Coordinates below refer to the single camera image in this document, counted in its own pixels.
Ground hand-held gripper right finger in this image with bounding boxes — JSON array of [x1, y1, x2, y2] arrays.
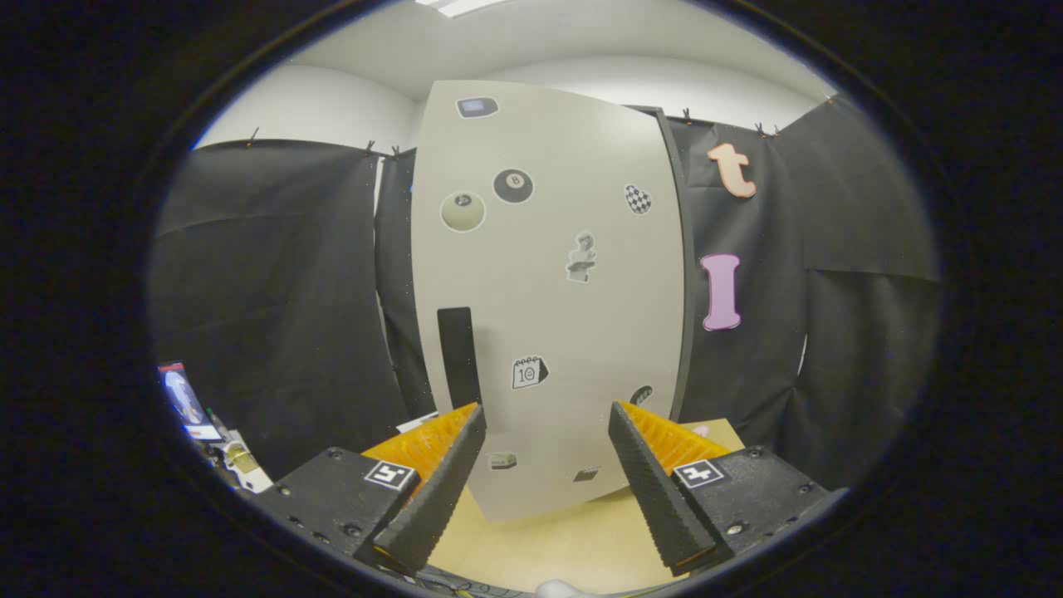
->
[[609, 400, 850, 579]]

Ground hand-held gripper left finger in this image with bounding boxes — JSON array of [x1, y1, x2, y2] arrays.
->
[[274, 403, 487, 574]]

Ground black door handle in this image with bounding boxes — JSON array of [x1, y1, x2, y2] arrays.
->
[[437, 306, 483, 413]]

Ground black backdrop cloth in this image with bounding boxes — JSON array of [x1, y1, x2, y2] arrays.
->
[[149, 91, 942, 491]]

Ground long ceiling light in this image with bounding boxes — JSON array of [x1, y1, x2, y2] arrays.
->
[[415, 0, 509, 19]]

